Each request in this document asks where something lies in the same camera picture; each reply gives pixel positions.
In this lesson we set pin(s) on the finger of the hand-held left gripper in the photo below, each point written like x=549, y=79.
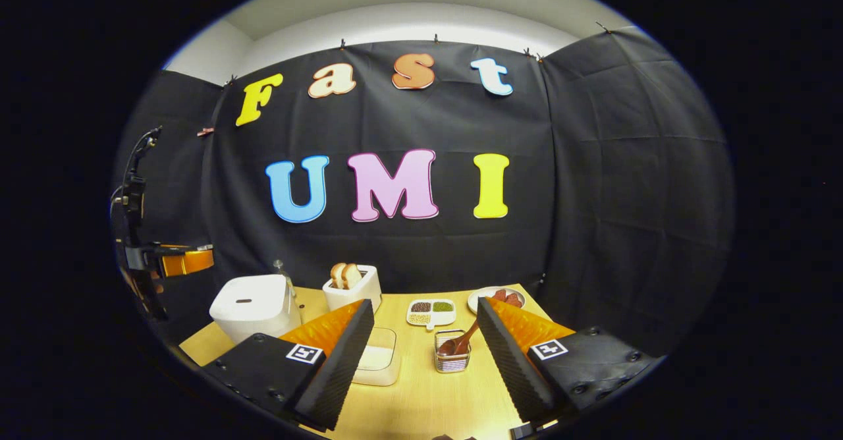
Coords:
x=188, y=261

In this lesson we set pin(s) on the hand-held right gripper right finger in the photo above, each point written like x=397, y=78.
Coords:
x=514, y=374

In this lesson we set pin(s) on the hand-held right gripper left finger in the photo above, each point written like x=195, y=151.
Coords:
x=329, y=374

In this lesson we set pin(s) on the wooden spoon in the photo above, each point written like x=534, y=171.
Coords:
x=454, y=344

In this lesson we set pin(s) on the white rice cooker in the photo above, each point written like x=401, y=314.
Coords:
x=253, y=308

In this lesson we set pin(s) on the clear plastic container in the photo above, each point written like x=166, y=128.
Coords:
x=385, y=338

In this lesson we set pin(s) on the red meat piece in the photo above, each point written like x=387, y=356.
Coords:
x=500, y=295
x=514, y=300

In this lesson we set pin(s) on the white round plate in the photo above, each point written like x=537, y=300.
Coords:
x=479, y=300

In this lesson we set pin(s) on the white toaster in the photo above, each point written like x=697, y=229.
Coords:
x=359, y=295

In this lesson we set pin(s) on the white divided dish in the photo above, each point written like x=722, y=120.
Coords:
x=431, y=321

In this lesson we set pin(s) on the clear glass bottle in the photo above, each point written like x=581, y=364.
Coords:
x=284, y=278

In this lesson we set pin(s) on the green beans pile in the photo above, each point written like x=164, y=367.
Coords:
x=442, y=307

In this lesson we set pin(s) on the yellow soybeans pile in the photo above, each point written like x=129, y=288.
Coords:
x=420, y=319

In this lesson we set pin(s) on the red beans pile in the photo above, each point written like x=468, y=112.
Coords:
x=421, y=307

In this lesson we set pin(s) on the black backdrop cloth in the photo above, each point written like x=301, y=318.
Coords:
x=593, y=196

